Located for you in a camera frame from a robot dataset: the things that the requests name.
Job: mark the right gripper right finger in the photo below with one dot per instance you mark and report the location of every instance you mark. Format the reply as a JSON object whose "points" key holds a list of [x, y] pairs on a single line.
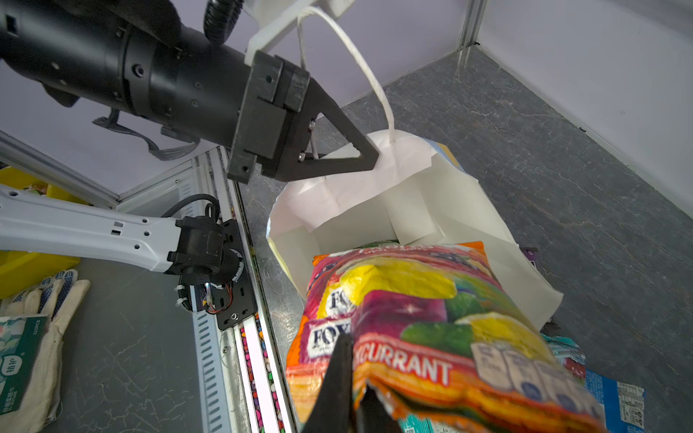
{"points": [[372, 416]]}

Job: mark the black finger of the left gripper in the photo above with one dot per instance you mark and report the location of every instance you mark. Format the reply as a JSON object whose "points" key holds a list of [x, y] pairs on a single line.
{"points": [[320, 139]]}

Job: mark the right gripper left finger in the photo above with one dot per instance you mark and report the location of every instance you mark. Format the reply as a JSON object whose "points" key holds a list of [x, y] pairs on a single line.
{"points": [[332, 411]]}

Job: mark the left gripper body, black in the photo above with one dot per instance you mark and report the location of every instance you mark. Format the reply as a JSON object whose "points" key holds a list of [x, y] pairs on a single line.
{"points": [[269, 131]]}

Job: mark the orange Fox's candy bag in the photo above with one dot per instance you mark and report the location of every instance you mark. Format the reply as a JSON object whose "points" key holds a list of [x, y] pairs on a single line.
{"points": [[437, 338]]}

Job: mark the paper bag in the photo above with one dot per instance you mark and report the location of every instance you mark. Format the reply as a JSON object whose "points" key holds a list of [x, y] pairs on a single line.
{"points": [[417, 194]]}

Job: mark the purple M&M's packet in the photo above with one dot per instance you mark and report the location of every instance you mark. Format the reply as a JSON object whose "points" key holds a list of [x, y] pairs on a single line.
{"points": [[531, 254]]}

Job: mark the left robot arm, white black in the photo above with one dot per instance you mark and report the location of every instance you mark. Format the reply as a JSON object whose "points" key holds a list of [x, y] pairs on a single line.
{"points": [[116, 92]]}

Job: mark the teal Fox's mint bag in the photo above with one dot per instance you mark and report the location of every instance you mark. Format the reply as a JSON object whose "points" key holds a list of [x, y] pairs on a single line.
{"points": [[569, 354]]}

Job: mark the blue snack packet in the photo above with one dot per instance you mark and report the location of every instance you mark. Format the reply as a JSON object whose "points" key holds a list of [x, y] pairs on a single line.
{"points": [[623, 404]]}

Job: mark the white work glove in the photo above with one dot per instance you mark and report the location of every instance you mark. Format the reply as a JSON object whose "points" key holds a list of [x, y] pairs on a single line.
{"points": [[58, 297]]}

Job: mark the yellow plastic bin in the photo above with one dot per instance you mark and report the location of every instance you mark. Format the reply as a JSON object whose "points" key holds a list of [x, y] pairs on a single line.
{"points": [[21, 264]]}

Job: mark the green white paper box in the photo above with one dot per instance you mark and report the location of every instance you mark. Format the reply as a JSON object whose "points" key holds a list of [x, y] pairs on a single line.
{"points": [[16, 362]]}

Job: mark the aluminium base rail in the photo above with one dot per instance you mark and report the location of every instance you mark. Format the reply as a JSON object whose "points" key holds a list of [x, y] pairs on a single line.
{"points": [[261, 366]]}

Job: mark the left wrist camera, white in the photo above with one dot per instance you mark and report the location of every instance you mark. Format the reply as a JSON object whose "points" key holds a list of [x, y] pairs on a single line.
{"points": [[276, 18]]}

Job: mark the white vented cable duct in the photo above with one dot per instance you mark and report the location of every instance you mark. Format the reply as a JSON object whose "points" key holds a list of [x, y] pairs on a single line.
{"points": [[213, 396]]}

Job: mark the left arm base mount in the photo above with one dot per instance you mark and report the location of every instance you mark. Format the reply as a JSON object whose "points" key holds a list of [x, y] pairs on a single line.
{"points": [[232, 290]]}

